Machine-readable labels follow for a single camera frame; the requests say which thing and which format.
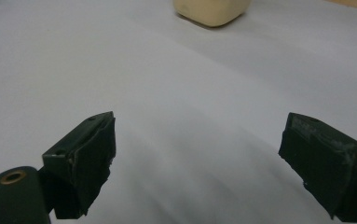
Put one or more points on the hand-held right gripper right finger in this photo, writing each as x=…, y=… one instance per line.
x=331, y=171

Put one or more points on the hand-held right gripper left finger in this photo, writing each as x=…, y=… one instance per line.
x=86, y=161

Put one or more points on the cream square cup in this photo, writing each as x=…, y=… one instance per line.
x=212, y=11

